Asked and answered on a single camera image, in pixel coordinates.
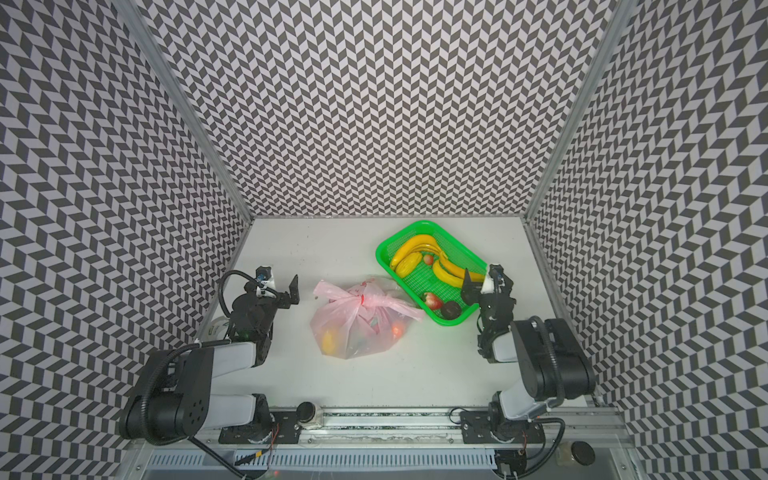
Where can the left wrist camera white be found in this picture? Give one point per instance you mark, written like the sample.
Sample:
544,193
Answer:
265,282

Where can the aluminium front rail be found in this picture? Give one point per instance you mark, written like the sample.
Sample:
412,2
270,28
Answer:
433,428

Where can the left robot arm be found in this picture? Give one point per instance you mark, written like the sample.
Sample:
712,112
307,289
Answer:
173,398

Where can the green plastic basket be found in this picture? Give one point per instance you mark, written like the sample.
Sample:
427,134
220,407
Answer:
422,279

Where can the black round cap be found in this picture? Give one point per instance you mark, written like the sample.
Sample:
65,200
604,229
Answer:
582,453

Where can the pink plastic bag peach print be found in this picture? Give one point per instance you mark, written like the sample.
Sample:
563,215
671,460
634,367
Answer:
362,315

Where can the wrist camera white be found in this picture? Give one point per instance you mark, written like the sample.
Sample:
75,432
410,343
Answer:
488,285
265,282

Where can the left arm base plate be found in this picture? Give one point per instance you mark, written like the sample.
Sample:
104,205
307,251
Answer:
266,427

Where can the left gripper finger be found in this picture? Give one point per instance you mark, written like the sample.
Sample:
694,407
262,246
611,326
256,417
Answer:
278,300
293,292

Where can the dark fake plum right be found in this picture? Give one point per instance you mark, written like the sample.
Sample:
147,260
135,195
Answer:
450,310

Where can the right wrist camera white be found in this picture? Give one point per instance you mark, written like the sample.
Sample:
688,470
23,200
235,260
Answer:
488,285

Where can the small yellow fake banana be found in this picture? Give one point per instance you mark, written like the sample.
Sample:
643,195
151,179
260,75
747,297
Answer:
453,275

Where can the clear tape roll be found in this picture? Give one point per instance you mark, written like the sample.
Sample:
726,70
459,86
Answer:
216,329

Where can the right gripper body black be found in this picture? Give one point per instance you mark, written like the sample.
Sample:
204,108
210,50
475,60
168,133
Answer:
489,294

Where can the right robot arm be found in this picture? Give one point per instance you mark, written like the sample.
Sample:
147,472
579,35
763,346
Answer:
552,364

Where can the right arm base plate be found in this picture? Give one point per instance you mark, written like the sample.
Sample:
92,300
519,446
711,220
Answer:
477,427

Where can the black knob on rail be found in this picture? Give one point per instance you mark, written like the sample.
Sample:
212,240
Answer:
306,412

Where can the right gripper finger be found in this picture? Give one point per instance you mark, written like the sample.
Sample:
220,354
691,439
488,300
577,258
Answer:
470,290
502,284

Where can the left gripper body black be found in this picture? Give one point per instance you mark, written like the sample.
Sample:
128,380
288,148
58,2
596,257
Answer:
270,307

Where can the yellow fake banana bunch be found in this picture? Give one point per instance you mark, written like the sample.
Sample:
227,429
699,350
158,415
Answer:
410,254

